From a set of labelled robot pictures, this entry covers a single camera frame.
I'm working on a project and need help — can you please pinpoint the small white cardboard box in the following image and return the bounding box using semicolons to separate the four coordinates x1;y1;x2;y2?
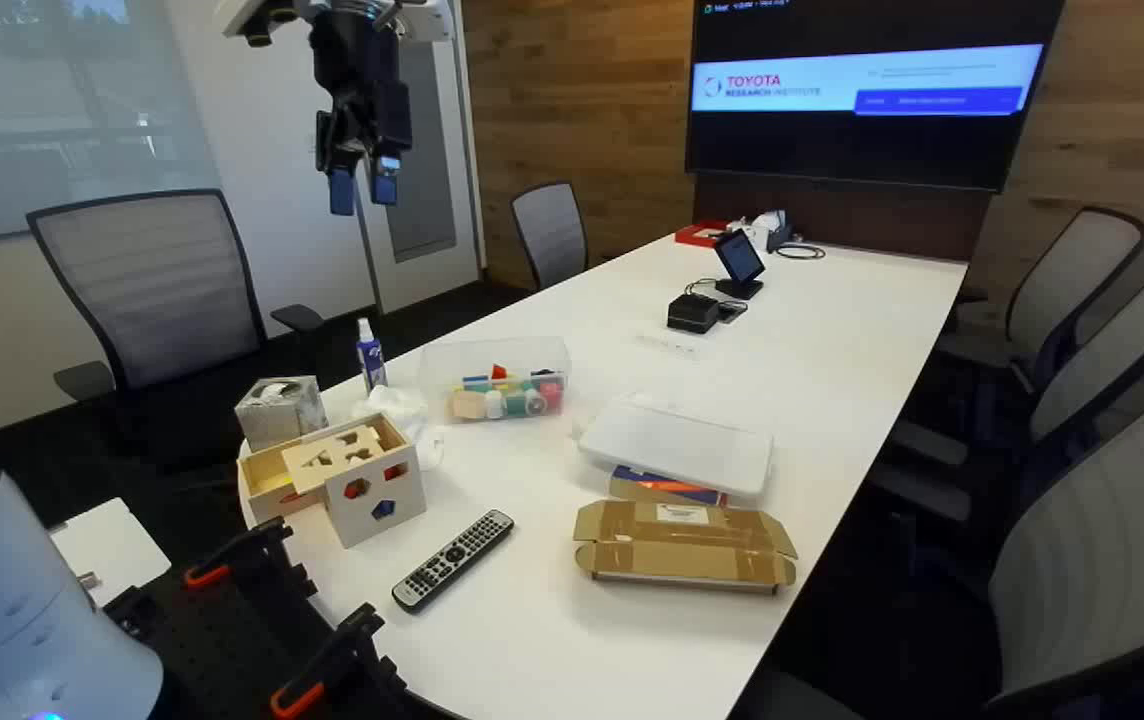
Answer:
232;372;334;451

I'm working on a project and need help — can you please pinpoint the white paper sheet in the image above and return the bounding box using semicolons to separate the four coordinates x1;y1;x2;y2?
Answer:
50;491;176;612

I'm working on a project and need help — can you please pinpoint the brown cardboard box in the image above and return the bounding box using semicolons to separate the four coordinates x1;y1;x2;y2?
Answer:
570;494;804;598

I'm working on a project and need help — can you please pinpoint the colourful flat box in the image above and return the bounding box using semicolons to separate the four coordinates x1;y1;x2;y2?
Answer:
607;461;731;508

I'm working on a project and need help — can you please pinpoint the black clamp orange handle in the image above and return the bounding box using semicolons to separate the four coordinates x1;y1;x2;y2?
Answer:
180;510;300;598
263;598;391;720

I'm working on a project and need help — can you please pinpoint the black robot mounting stand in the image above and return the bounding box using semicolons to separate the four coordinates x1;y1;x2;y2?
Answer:
102;523;465;720

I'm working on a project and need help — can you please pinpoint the small black box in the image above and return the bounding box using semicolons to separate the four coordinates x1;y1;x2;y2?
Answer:
663;292;724;334

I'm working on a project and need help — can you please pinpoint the red tray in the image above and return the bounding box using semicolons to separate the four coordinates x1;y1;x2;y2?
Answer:
671;217;737;250

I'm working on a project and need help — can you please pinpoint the wall whiteboard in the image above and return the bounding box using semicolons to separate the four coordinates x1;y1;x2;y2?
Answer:
0;0;226;250

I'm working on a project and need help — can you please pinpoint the white crumpled cloth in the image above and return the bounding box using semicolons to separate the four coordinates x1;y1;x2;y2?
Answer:
355;380;453;468

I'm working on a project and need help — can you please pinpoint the wooden shape sorter box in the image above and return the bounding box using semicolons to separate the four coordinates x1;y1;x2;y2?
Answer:
236;409;434;552

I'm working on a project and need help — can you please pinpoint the black tablet on stand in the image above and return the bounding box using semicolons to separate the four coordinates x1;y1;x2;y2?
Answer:
710;223;771;305

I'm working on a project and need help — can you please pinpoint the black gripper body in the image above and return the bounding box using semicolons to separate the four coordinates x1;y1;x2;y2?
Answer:
308;12;417;173

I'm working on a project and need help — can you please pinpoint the blue spray bottle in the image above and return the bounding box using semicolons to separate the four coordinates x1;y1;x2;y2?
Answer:
352;311;391;394

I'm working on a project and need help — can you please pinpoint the clear plastic container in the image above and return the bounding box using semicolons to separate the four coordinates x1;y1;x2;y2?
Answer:
417;334;578;428

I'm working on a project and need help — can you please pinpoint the black remote control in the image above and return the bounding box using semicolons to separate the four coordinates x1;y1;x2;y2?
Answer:
388;508;521;616

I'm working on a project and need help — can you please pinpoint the white door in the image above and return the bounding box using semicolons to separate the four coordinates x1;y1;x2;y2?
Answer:
352;0;484;321

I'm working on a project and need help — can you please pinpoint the wall mounted tv screen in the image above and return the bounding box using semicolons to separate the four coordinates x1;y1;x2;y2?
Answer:
686;0;1068;194

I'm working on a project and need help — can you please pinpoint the tan wooden toy block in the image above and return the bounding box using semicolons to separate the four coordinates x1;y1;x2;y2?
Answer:
445;386;494;428

